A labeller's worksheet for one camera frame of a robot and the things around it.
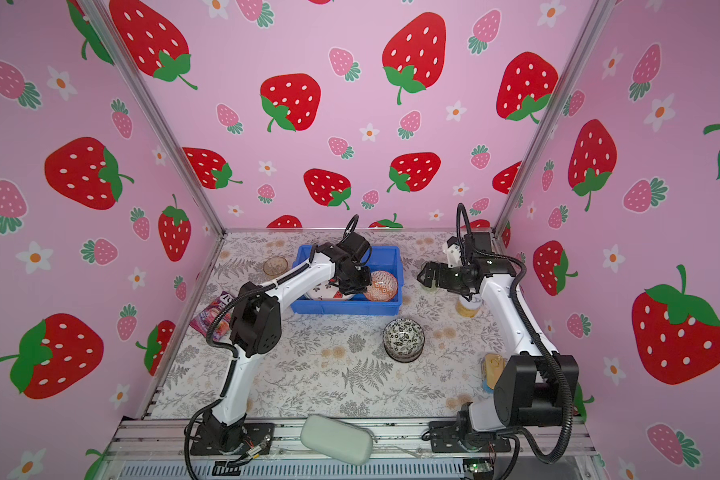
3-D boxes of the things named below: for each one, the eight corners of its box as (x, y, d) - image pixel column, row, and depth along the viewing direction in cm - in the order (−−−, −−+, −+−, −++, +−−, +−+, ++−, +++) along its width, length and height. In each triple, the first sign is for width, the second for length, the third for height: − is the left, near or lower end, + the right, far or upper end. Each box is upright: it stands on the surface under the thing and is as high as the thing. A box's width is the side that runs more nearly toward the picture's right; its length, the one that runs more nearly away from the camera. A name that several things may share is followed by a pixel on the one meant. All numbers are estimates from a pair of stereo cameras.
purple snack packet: (193, 328, 96) (188, 323, 94) (228, 295, 104) (225, 290, 102) (215, 343, 93) (211, 339, 90) (249, 307, 101) (246, 303, 99)
